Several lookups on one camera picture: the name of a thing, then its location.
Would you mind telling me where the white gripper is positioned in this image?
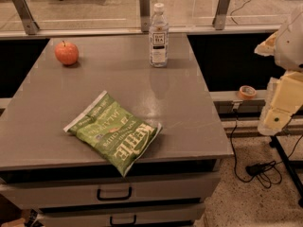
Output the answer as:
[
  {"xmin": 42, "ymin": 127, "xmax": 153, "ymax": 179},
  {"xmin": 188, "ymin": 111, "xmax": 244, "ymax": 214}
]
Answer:
[{"xmin": 254, "ymin": 5, "xmax": 303, "ymax": 136}]

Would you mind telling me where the clear plastic water bottle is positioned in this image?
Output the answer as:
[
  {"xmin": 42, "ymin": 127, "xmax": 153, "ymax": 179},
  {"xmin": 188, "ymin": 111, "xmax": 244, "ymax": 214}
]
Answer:
[{"xmin": 149, "ymin": 3, "xmax": 169, "ymax": 67}]

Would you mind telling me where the orange tape roll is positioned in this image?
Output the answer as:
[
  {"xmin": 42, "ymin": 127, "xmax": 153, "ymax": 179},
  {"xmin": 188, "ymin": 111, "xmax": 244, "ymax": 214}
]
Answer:
[{"xmin": 238, "ymin": 85, "xmax": 257, "ymax": 100}]

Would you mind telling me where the black stand leg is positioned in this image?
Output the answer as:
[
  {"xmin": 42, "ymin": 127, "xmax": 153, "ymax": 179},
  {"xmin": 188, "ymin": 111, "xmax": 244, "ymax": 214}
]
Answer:
[{"xmin": 270, "ymin": 136, "xmax": 303, "ymax": 208}]

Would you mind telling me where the green kettle chips bag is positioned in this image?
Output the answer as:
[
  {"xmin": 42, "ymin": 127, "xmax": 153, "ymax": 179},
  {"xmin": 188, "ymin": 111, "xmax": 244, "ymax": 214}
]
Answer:
[{"xmin": 63, "ymin": 91, "xmax": 162, "ymax": 177}]

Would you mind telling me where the lower grey drawer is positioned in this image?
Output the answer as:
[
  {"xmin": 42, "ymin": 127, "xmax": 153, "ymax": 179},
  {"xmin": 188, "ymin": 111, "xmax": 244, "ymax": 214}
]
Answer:
[{"xmin": 37, "ymin": 203, "xmax": 205, "ymax": 227}]

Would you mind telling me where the grey drawer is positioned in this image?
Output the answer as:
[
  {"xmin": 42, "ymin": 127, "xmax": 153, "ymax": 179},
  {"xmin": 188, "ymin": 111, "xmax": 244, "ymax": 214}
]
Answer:
[
  {"xmin": 37, "ymin": 203, "xmax": 205, "ymax": 227},
  {"xmin": 0, "ymin": 172, "xmax": 220, "ymax": 209}
]

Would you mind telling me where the red apple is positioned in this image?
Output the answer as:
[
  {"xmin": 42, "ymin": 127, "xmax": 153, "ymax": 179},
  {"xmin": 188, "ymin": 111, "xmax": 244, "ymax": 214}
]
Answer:
[{"xmin": 55, "ymin": 41, "xmax": 79, "ymax": 65}]

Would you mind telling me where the upper grey drawer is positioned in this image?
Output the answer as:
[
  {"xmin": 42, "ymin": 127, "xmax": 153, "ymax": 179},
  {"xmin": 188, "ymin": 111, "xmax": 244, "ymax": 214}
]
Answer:
[{"xmin": 0, "ymin": 172, "xmax": 220, "ymax": 209}]

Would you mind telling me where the right metal bracket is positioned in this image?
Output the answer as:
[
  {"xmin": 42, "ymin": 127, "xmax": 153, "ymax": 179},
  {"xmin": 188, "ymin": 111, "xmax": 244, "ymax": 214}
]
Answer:
[{"xmin": 212, "ymin": 0, "xmax": 230, "ymax": 30}]

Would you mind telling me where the metal bracket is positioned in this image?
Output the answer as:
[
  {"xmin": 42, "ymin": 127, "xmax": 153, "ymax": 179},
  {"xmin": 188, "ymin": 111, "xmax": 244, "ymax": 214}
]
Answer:
[
  {"xmin": 11, "ymin": 0, "xmax": 40, "ymax": 35},
  {"xmin": 212, "ymin": 0, "xmax": 230, "ymax": 30},
  {"xmin": 139, "ymin": 0, "xmax": 151, "ymax": 32}
]

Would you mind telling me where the black power cable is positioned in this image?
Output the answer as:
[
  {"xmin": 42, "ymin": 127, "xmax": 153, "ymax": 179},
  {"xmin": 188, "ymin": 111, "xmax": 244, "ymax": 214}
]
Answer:
[{"xmin": 229, "ymin": 109, "xmax": 303, "ymax": 189}]

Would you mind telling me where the middle metal bracket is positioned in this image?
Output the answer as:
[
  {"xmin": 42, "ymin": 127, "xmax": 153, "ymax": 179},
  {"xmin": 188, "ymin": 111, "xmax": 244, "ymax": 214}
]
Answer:
[{"xmin": 139, "ymin": 0, "xmax": 151, "ymax": 32}]

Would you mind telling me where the left metal bracket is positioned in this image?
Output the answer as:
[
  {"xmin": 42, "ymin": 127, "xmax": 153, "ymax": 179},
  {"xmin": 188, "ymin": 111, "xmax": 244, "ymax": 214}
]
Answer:
[{"xmin": 11, "ymin": 0, "xmax": 40, "ymax": 35}]

